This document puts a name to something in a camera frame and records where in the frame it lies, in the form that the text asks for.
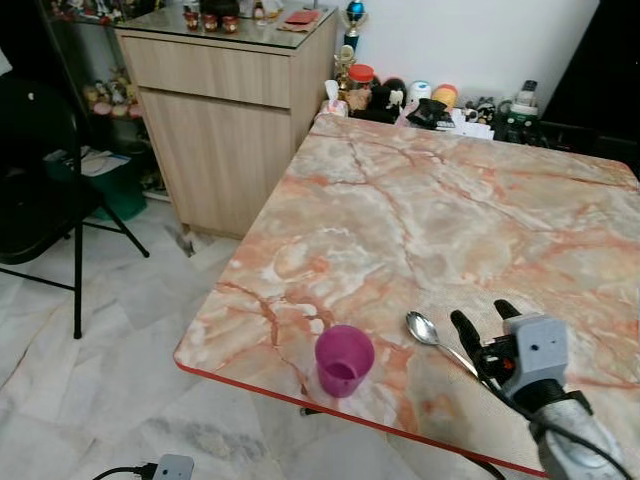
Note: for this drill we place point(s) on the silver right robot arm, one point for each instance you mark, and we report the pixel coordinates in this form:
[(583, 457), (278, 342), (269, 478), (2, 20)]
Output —
[(575, 450)]

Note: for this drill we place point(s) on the silver metal spoon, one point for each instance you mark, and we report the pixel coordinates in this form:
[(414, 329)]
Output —
[(421, 326)]

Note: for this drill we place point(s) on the marble pattern folding table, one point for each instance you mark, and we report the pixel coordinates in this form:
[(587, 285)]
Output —
[(420, 220)]

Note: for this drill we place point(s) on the purple plastic cup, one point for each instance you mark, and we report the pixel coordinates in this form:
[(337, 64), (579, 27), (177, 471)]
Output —
[(345, 360)]

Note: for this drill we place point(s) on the dark green flask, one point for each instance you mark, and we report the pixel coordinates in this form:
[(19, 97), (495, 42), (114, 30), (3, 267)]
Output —
[(525, 115)]

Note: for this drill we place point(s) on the black pouch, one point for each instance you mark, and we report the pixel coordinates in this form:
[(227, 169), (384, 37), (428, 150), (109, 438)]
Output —
[(428, 113)]

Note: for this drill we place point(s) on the orange-lidded container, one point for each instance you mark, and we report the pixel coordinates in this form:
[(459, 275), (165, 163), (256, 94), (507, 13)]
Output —
[(445, 95)]

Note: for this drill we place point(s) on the small white container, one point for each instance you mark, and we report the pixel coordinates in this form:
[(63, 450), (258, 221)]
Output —
[(419, 90)]

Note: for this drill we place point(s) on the black tv cabinet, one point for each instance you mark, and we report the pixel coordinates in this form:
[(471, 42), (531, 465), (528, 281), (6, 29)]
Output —
[(600, 80)]

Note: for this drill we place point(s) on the red-lidded clear jar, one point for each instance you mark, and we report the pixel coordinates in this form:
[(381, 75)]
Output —
[(360, 90)]

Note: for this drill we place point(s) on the pink white tissue holder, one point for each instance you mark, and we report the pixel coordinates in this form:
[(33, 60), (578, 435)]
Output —
[(335, 103)]

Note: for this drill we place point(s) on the light wooden cabinet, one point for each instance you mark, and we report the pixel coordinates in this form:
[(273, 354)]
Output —
[(220, 130)]

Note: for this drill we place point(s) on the blue and gold trophy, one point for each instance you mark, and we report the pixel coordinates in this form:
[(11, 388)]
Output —
[(354, 12)]

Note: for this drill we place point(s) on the flat red box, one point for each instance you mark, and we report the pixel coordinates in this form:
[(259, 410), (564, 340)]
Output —
[(303, 17)]

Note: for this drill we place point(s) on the green storage box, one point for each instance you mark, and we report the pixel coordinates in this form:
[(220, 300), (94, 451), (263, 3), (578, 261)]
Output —
[(125, 195)]

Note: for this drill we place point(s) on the small red jar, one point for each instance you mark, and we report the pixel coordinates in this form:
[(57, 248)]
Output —
[(230, 24), (190, 20), (210, 23)]

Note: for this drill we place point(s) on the black folding chair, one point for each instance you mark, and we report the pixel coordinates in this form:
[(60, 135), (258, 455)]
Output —
[(30, 200)]

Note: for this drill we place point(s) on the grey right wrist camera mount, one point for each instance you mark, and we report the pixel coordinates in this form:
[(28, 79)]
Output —
[(540, 350)]

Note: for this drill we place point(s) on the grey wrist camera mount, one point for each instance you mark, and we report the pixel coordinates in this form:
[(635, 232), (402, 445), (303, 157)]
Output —
[(540, 350), (175, 468)]

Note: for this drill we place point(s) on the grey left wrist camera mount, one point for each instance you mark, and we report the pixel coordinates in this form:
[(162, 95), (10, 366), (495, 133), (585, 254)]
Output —
[(175, 468)]

